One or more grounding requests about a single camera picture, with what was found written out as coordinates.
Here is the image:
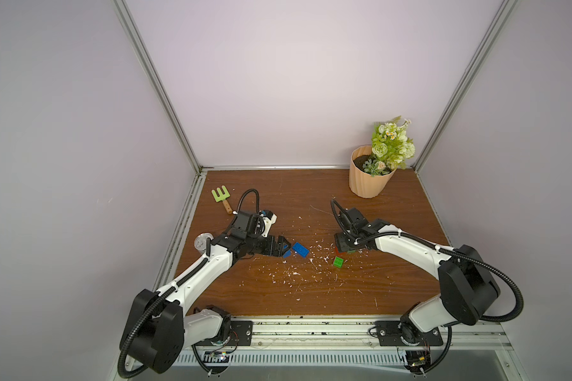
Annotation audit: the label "round silver metal object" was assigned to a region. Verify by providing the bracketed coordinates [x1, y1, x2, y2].
[194, 233, 214, 255]

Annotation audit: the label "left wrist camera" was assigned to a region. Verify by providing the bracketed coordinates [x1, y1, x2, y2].
[261, 211, 277, 237]

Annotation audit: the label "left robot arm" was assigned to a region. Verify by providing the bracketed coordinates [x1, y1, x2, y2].
[117, 211, 291, 379]

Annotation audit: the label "left electronics board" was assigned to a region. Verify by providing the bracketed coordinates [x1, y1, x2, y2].
[203, 351, 231, 366]

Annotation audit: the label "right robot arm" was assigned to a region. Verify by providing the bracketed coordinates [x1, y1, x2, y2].
[332, 203, 524, 345]

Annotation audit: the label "right electronics board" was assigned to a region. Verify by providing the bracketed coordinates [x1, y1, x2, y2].
[405, 351, 432, 376]

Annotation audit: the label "green white artificial flowers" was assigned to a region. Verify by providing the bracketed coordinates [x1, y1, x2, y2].
[362, 116, 416, 176]

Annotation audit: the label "green toy garden fork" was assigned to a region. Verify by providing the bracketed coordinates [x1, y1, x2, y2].
[211, 186, 233, 214]

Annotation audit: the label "aluminium front rail frame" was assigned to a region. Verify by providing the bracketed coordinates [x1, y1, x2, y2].
[106, 313, 530, 381]

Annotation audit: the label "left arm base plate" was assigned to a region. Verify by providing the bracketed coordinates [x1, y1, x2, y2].
[197, 320, 254, 349]

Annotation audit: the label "electronics board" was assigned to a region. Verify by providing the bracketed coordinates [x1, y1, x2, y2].
[405, 351, 432, 376]
[203, 351, 231, 366]

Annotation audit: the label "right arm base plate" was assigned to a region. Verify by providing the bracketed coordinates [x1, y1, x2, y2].
[368, 320, 444, 347]

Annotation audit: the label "long blue lego brick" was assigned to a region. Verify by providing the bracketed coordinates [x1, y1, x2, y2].
[292, 242, 310, 258]

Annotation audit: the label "beige ribbed flower pot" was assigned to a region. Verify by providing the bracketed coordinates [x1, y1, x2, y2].
[349, 145, 396, 198]

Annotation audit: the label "right green lego brick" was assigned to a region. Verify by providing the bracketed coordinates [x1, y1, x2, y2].
[333, 257, 344, 268]

